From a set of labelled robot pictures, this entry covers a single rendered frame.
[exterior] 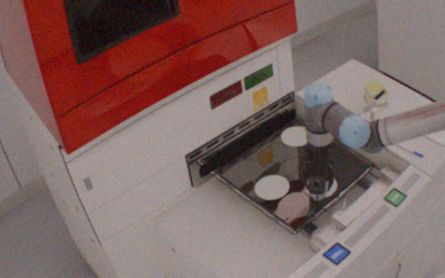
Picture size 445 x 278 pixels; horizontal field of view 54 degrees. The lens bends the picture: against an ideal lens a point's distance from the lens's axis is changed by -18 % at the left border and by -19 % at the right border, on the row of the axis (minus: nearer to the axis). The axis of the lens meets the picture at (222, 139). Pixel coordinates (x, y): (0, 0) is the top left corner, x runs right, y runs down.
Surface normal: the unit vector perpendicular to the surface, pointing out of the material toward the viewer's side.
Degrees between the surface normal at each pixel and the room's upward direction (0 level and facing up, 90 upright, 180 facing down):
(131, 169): 90
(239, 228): 0
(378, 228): 0
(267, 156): 0
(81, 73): 90
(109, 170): 90
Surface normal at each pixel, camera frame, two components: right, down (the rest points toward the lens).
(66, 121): 0.62, 0.43
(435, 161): -0.12, -0.78
